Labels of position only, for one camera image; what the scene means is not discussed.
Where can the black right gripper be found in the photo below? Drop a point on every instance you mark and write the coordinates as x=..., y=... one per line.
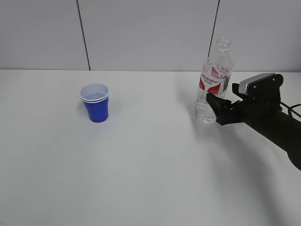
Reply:
x=258, y=112

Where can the blue paper cup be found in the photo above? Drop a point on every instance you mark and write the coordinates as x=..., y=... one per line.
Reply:
x=95, y=97

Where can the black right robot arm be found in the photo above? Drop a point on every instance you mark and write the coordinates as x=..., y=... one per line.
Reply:
x=288, y=137

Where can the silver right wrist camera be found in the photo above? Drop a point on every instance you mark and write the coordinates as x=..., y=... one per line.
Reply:
x=264, y=85

